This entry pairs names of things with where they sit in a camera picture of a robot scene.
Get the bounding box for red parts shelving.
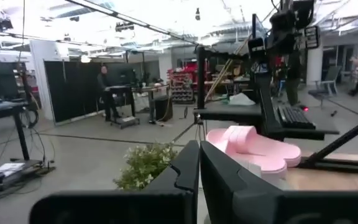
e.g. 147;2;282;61
167;61;209;104

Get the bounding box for white cloth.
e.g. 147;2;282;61
227;92;257;106

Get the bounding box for black pole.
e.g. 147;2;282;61
196;45;207;110

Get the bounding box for black work table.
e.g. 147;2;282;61
108;83;171;130

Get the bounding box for black waste bin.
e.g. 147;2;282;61
154;95;174;123

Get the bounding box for black tripod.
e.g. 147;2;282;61
172;113;207;144

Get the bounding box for black backlit keyboard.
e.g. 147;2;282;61
277;105;317;131

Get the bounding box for grey chair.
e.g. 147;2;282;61
308;64;344;109

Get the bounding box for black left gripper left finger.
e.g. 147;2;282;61
29;139;201;224

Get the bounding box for black partition screen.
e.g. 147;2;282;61
44;60;105;124

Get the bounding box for dark grey desk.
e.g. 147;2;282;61
193;102;341;141

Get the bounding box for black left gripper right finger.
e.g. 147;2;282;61
199;139;358;224

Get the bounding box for small potted green plant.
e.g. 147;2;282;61
112;141;180;191

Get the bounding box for pink slide sandal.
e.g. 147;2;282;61
234;152;291;191
206;124;303;169

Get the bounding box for black metal rig frame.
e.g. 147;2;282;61
63;0;358;175

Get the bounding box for black standing desk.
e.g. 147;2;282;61
0;60;57;192

